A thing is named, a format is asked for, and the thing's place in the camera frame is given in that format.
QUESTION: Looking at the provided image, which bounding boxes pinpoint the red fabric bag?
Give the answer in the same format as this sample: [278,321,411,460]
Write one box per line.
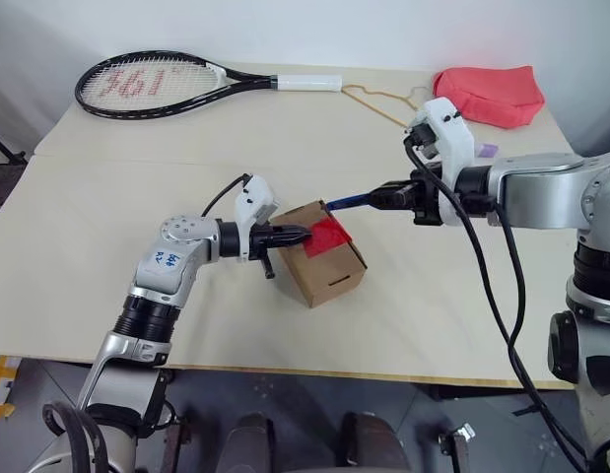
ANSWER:
[432,64,548,131]

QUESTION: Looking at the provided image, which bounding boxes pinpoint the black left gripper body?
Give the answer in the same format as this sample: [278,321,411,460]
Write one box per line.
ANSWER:
[248,225,287,281]

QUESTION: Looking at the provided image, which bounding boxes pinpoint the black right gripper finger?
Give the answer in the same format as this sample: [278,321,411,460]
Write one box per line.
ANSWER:
[376,180,419,197]
[367,192,419,212]

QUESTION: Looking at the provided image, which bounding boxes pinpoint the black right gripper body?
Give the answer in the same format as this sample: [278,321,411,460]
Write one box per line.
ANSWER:
[409,166,444,228]

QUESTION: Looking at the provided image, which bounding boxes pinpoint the rusty metal bracket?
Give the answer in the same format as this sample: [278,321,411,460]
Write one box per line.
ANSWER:
[435,425,477,473]
[162,412,188,473]

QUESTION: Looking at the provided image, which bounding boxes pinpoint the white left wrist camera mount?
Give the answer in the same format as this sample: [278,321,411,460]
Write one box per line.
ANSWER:
[233,173,278,263]

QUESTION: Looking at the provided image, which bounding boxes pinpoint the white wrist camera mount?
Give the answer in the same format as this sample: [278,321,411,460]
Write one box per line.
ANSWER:
[404,97,477,229]
[233,173,278,263]

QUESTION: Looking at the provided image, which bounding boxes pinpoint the wooden clothes hanger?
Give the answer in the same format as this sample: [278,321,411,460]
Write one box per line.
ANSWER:
[340,84,433,131]

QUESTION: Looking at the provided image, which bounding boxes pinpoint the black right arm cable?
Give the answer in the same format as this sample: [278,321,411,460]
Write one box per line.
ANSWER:
[404,131,590,473]

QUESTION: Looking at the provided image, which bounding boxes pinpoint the dark rounded shape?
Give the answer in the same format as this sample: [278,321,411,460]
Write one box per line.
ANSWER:
[232,412,277,473]
[339,411,400,473]

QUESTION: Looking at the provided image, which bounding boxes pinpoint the brown cardboard box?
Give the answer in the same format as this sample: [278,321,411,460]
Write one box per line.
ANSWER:
[273,199,370,309]

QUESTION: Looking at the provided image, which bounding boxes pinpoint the black white tennis racket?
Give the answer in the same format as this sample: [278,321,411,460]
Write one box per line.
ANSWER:
[74,48,344,122]

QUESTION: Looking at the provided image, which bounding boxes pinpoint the black metal stand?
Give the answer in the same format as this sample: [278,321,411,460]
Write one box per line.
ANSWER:
[0,128,29,167]

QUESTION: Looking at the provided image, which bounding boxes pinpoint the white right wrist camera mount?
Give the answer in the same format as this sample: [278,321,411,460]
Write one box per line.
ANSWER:
[404,97,477,229]

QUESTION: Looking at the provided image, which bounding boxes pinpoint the black table leg bar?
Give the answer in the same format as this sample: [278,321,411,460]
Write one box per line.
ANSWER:
[427,383,576,401]

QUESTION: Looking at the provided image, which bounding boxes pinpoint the yellow white cardboard pieces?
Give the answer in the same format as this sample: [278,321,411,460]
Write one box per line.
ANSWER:
[0,353,24,423]

